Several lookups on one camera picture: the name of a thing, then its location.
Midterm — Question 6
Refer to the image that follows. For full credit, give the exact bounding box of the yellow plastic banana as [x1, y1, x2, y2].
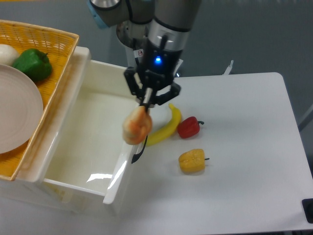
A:
[146, 103, 182, 146]

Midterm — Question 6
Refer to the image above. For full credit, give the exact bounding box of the black corner object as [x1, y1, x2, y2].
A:
[302, 198, 313, 224]

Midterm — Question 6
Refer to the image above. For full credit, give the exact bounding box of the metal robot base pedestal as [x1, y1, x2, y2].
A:
[116, 21, 149, 68]

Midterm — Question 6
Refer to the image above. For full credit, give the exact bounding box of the open upper white drawer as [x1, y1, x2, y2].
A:
[43, 61, 140, 206]

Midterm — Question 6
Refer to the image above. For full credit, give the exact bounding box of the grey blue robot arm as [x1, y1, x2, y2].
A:
[88, 0, 201, 110]

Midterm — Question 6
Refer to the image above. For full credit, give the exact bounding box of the white onion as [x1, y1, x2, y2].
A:
[0, 44, 20, 66]

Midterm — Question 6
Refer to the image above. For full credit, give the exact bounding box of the round orange white bread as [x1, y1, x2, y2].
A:
[122, 106, 153, 145]

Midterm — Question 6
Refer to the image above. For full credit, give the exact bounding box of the yellow bell pepper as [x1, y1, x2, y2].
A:
[178, 148, 210, 173]

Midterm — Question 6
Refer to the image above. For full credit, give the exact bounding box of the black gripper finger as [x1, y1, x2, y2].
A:
[144, 88, 158, 114]
[134, 73, 146, 107]

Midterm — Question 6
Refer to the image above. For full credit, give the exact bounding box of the yellow woven basket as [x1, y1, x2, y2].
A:
[0, 20, 79, 181]

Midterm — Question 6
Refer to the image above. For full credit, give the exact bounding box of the green bell pepper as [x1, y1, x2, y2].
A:
[12, 48, 52, 82]

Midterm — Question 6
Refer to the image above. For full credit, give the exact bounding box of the red bell pepper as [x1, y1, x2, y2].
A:
[177, 116, 204, 139]

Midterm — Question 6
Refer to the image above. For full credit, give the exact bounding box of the white table bracket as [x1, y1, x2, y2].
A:
[223, 60, 234, 75]

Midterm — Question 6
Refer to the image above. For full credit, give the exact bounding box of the pink round plate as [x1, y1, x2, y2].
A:
[0, 65, 43, 153]

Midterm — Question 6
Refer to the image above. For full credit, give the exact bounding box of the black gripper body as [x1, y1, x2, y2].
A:
[124, 36, 181, 106]

